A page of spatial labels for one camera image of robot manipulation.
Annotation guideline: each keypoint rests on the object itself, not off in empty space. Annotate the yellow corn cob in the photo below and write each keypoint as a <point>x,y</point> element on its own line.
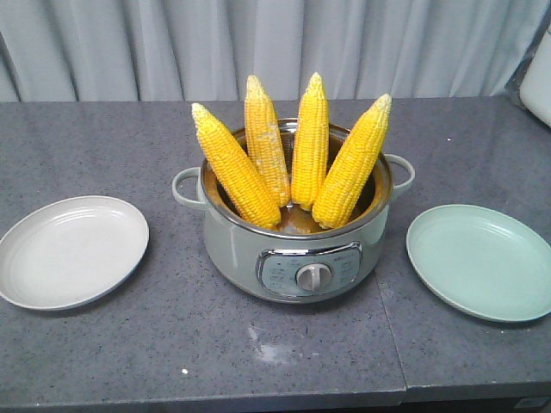
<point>311,144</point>
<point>352,166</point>
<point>235,171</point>

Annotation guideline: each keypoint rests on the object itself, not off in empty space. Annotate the pale worn corn cob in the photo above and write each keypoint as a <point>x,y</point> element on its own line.
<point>264,144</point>

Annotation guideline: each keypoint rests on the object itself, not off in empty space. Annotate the sage green electric cooker pot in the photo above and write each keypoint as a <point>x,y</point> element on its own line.
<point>299,262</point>

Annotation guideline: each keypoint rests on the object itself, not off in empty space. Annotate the white round plate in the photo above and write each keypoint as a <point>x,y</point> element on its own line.
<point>71,252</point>

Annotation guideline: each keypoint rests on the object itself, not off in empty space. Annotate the light green round plate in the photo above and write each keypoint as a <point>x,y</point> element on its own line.
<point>481,262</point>

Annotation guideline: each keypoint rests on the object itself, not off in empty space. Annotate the grey pleated curtain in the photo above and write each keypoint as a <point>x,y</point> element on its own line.
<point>68,51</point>

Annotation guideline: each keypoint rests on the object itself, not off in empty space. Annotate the white blender appliance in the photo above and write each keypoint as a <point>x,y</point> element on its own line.
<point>529,86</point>

